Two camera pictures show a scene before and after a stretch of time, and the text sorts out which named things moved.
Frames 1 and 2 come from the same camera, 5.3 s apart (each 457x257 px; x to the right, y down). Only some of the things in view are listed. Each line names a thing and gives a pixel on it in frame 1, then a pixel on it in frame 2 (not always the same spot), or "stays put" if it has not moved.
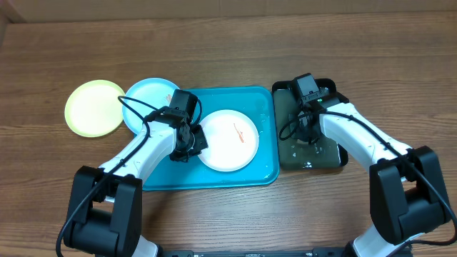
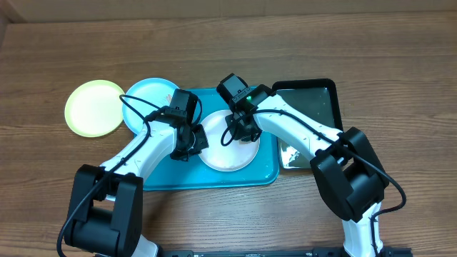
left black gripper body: x=196 y=143 stays put
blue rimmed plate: x=156 y=92 stays put
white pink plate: x=232 y=138 stays put
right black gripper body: x=307 y=132 to x=243 y=128
